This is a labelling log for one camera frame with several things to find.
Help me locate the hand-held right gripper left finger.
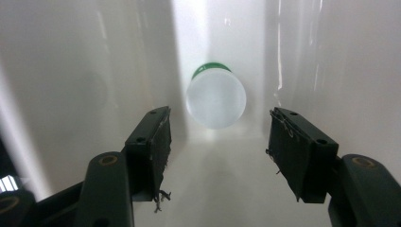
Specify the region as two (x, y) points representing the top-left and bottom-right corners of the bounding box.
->
(124, 105), (173, 203)

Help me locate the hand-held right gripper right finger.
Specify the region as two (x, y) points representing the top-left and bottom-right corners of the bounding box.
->
(267, 106), (340, 204)

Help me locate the small white-capped bottle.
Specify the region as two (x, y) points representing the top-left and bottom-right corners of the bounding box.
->
(184, 61), (248, 131)

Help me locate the white storage box black handle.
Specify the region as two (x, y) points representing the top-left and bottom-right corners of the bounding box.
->
(0, 0), (401, 227)

